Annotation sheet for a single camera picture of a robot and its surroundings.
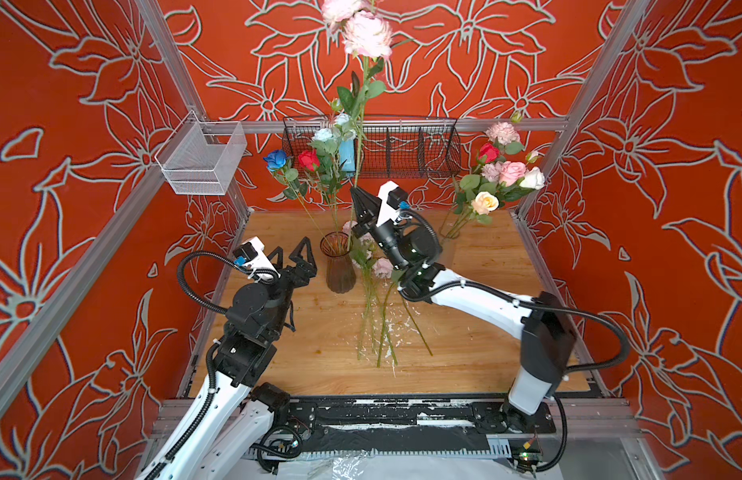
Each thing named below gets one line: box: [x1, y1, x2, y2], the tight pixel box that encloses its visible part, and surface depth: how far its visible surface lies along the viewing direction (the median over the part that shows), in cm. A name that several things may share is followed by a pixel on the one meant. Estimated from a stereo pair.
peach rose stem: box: [446, 191, 500, 238], surface depth 64 cm
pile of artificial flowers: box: [342, 220, 433, 368], surface depth 91 cm
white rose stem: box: [504, 151, 546, 202], surface depth 70 cm
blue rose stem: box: [263, 149, 325, 235], surface depth 76 cm
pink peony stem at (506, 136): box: [486, 110, 523, 175], surface depth 79 cm
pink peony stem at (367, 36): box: [322, 0, 393, 189], surface depth 42 cm
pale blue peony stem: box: [309, 114, 354, 235], surface depth 78 cm
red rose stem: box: [478, 142, 501, 164], surface depth 77 cm
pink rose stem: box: [481, 161, 528, 202], surface depth 71 cm
